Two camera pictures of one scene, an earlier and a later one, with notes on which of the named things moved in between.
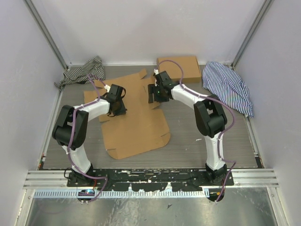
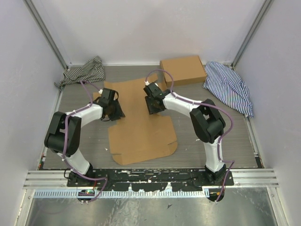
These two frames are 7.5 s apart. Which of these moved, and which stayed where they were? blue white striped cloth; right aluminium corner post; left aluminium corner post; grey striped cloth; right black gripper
Moved: right black gripper
Stayed: grey striped cloth; left aluminium corner post; right aluminium corner post; blue white striped cloth
